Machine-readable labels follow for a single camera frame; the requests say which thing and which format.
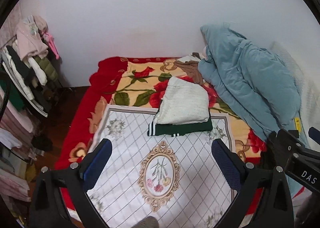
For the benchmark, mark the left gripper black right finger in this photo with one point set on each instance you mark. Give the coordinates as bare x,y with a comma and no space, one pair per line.
268,189

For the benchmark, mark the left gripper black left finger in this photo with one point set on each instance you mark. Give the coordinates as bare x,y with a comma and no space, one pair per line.
48,208

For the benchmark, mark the white fluffy sweater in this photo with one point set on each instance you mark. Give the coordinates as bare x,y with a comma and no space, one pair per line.
183,103

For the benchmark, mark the pile of clothes on rack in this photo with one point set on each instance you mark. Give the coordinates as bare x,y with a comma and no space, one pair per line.
28,58

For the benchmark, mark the light blue quilted duvet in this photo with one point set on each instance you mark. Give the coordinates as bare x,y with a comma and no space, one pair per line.
254,82

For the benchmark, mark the pink stacked textiles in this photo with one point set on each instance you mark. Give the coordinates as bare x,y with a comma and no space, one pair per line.
17,131

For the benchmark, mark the white checked floral mat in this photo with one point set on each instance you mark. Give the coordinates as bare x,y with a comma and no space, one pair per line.
174,179

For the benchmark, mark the grey knitted sleeve cuff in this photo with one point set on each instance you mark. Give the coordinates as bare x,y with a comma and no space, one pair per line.
147,222

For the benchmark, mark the white pillow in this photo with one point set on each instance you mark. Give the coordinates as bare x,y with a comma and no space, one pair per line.
308,90

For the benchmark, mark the brown garment on bed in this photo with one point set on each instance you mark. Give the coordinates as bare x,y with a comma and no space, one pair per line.
189,64

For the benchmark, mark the red floral blanket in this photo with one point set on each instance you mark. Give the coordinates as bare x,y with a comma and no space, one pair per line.
141,83

